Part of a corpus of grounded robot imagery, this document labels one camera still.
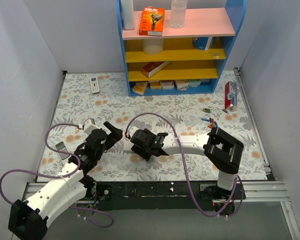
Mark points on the orange razor box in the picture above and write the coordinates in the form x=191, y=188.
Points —
x=152, y=21

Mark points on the yellow red small box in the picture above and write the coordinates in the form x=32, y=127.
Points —
x=140, y=87

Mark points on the red toothpaste box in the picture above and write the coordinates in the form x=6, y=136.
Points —
x=231, y=90

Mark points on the green battery pair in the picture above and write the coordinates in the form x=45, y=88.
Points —
x=206, y=109

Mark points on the white translucent cup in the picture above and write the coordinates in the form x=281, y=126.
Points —
x=152, y=46

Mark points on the grey calculator remote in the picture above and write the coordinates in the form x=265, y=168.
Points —
x=61, y=150

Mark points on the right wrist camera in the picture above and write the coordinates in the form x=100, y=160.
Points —
x=129, y=134

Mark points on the red orange battery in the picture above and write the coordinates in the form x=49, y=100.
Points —
x=213, y=124

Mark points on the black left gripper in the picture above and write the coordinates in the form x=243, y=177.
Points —
x=110, y=135

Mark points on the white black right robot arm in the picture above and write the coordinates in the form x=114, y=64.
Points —
x=221, y=148

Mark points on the white air conditioner remote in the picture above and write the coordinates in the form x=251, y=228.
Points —
x=94, y=85

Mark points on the tissue pack green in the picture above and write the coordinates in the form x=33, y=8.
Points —
x=194, y=83

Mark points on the blue shelf unit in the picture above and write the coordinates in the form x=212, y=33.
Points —
x=187, y=62

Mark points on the white bottle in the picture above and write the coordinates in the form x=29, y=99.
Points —
x=128, y=14

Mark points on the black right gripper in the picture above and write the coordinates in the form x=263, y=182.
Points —
x=137, y=143

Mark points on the clear plastic bottle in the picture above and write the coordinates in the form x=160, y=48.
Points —
x=178, y=12

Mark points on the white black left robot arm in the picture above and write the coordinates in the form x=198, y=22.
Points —
x=31, y=218

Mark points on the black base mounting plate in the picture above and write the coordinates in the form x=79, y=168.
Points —
x=159, y=195

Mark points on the aluminium frame rail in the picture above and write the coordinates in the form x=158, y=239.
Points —
x=266, y=191

